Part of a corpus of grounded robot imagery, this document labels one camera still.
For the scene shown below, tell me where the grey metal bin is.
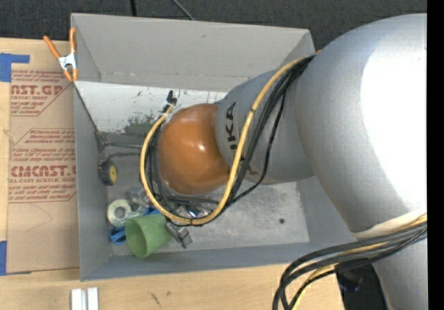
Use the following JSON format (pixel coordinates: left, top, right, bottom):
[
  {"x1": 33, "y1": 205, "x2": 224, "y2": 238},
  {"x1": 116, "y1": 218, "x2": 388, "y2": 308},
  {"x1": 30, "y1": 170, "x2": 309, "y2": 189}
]
[{"x1": 70, "y1": 12, "x2": 359, "y2": 282}]

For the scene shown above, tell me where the black and yellow wheel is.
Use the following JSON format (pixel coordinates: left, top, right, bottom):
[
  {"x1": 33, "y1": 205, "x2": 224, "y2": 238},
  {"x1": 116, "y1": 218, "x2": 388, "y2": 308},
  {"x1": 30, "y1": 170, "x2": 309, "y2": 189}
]
[{"x1": 98, "y1": 159, "x2": 119, "y2": 187}]

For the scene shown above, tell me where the white tape roll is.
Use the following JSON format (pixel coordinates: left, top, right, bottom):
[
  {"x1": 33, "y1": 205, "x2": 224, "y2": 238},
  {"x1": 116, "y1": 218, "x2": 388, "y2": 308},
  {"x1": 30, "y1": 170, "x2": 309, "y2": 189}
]
[{"x1": 106, "y1": 198, "x2": 133, "y2": 228}]

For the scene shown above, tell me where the green plastic cup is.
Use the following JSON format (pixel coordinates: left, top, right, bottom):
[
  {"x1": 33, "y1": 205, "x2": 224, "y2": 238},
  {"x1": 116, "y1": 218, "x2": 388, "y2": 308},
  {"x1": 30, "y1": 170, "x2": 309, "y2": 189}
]
[{"x1": 124, "y1": 214, "x2": 173, "y2": 259}]

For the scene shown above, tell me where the brown cardboard board red print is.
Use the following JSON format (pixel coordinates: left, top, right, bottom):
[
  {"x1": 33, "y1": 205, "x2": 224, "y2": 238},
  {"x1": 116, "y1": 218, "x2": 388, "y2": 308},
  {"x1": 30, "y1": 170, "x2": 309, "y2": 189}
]
[{"x1": 0, "y1": 37, "x2": 81, "y2": 275}]

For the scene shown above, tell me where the clear glass thing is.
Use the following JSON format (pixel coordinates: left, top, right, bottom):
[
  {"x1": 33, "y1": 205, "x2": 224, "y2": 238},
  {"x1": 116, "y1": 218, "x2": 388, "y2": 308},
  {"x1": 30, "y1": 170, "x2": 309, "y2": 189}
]
[{"x1": 124, "y1": 187, "x2": 151, "y2": 216}]

